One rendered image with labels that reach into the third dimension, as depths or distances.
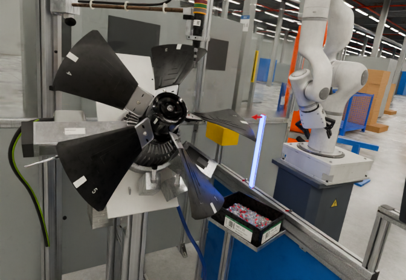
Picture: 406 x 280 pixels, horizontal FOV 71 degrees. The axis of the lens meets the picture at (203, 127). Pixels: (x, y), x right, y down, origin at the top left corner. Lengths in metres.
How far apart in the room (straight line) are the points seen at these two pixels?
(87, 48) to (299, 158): 1.01
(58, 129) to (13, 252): 1.07
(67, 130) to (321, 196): 1.06
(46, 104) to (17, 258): 0.90
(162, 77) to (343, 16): 0.76
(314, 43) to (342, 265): 0.76
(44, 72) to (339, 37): 1.26
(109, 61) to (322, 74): 0.74
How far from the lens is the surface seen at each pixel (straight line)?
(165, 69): 1.10
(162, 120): 0.88
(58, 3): 1.37
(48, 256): 1.78
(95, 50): 0.99
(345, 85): 1.36
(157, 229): 2.08
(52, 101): 1.46
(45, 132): 0.99
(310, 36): 1.18
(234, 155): 2.12
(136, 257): 1.30
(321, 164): 1.34
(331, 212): 1.50
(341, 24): 1.35
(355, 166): 1.44
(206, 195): 0.92
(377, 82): 8.82
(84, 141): 0.81
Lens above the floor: 1.39
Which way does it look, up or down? 14 degrees down
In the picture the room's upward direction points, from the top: 7 degrees clockwise
